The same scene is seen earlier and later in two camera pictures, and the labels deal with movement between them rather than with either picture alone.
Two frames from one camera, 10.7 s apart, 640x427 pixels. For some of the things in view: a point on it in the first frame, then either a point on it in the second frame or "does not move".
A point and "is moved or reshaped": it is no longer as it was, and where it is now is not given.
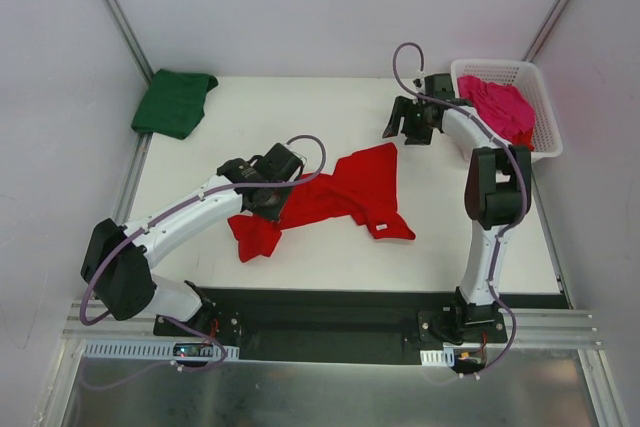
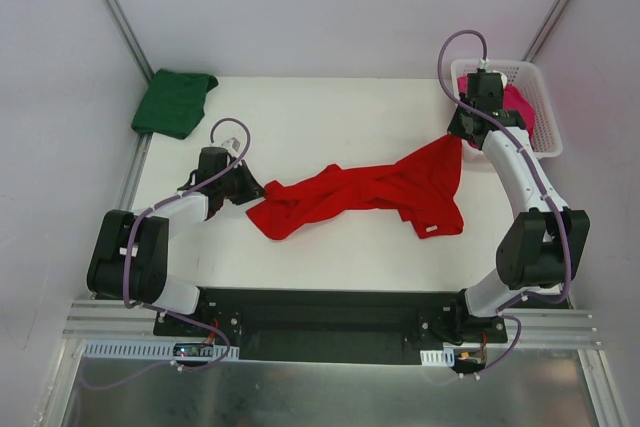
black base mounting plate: [322, 326] does not move
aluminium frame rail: [544, 328] does not move
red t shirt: [363, 188] is moved or reshaped
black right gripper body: [410, 120] to [463, 123]
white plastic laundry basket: [522, 75] does not move
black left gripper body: [270, 204] to [242, 183]
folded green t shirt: [173, 103] does not move
